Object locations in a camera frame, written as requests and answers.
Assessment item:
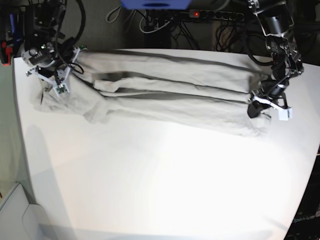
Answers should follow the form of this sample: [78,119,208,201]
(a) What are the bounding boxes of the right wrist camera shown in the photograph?
[53,83,70,97]

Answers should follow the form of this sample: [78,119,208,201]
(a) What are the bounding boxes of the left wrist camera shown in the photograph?
[278,107,293,121]

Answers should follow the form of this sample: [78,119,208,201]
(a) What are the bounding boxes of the white t-shirt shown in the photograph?
[33,51,271,137]

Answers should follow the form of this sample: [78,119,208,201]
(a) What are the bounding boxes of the white plastic bin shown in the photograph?
[0,183,63,240]

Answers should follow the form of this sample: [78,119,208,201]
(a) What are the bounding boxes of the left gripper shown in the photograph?
[247,79,289,119]

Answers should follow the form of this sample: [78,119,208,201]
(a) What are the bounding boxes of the red and blue tools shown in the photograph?
[0,8,16,66]

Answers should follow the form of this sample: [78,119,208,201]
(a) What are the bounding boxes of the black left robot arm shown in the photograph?
[242,0,304,121]

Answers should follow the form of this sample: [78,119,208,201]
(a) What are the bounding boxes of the blue box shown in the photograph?
[120,0,191,10]

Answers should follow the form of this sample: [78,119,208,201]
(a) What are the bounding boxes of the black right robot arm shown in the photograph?
[20,0,86,95]

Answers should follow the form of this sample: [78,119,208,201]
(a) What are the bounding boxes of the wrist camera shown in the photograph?
[278,107,293,121]
[53,83,70,97]

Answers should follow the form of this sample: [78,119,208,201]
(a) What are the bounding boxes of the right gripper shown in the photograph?
[24,44,87,89]

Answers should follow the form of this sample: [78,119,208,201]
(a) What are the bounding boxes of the white power strip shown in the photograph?
[188,9,245,22]

